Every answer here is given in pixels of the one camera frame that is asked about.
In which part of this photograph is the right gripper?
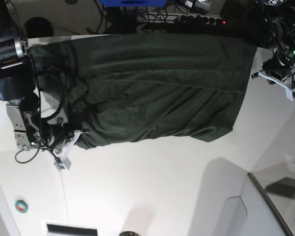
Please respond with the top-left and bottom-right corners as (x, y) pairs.
(45, 122), (89, 171)

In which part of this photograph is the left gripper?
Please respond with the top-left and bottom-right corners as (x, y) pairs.
(252, 53), (295, 101)

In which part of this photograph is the dark green t-shirt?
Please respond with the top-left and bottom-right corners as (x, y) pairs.
(31, 33), (257, 149)

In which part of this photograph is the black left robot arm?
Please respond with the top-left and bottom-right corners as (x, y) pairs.
(243, 0), (295, 100)

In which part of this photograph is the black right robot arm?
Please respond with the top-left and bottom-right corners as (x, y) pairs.
(0, 0), (88, 171)

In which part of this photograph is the green red emergency button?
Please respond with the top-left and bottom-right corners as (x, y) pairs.
(15, 200), (28, 213)

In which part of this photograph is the black round knob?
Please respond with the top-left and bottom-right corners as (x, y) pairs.
(119, 231), (139, 236)

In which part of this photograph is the white power strip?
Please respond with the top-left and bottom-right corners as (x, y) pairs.
(137, 12), (228, 26)

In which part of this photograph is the grey monitor frame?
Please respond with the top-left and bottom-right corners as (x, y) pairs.
(248, 173), (293, 236)

